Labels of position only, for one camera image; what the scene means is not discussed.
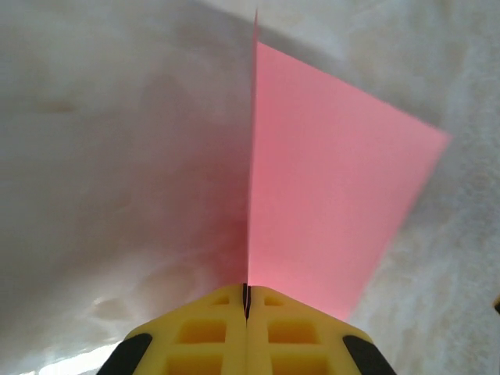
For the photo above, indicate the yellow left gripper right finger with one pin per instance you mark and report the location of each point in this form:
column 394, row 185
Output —
column 259, row 343

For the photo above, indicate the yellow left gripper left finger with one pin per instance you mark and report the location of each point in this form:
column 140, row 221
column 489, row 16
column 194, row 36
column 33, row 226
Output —
column 234, row 343

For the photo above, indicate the pink square paper sheet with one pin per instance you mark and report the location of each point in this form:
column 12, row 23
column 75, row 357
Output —
column 332, row 176

